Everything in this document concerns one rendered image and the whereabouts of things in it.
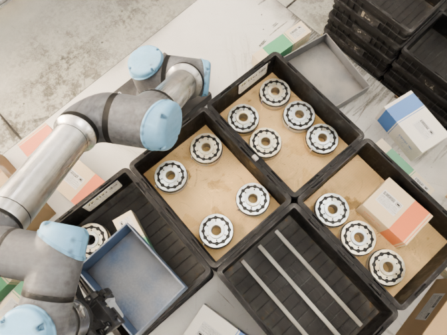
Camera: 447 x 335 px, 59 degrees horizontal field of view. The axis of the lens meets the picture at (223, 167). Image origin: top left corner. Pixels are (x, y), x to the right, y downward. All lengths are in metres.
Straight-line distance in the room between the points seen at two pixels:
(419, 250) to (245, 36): 0.99
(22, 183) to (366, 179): 0.97
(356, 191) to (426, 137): 0.33
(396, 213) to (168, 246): 0.67
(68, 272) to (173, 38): 1.20
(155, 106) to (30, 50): 1.94
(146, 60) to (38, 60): 1.47
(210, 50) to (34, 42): 1.43
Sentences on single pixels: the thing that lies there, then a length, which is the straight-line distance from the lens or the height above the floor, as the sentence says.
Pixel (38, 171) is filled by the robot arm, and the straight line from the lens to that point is 0.78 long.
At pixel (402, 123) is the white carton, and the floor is 0.79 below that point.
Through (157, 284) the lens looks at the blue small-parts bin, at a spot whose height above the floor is 1.07.
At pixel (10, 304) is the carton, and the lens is 1.44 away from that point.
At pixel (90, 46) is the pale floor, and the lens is 2.63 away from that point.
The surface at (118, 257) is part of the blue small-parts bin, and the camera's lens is 1.01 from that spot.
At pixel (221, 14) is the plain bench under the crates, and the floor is 0.70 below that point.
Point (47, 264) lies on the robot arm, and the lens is 0.63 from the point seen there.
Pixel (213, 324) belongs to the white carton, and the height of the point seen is 0.79.
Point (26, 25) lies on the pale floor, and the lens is 2.87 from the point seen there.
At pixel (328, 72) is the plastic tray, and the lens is 1.60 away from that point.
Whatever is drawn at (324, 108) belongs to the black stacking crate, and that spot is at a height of 0.90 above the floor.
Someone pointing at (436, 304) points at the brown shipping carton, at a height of 0.82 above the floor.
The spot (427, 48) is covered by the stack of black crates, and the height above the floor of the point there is 0.38.
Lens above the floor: 2.03
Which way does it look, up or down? 72 degrees down
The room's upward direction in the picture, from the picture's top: 4 degrees counter-clockwise
